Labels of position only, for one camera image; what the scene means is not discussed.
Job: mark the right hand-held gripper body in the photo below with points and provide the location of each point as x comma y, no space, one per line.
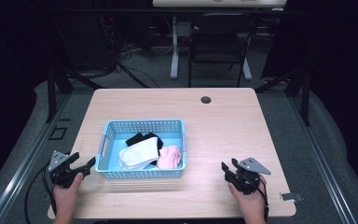
245,177

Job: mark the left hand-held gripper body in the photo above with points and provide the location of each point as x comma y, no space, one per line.
62,175

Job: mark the person's left hand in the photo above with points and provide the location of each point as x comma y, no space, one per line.
65,194

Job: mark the person's right hand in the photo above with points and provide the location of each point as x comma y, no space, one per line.
248,200

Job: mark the light blue plastic basket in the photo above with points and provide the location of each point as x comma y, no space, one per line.
112,149

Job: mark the white sock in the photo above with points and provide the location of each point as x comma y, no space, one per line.
138,154

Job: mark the black sock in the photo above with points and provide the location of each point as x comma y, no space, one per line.
136,138

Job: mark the pink sock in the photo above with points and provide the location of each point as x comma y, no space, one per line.
169,157

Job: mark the black metal stand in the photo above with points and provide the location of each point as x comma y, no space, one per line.
305,99
51,93

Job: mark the black folding chair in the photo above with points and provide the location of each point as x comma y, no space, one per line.
217,46

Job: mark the white desk leg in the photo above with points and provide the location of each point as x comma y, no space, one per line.
174,62

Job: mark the aluminium floor rail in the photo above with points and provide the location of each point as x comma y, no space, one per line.
323,165
21,174

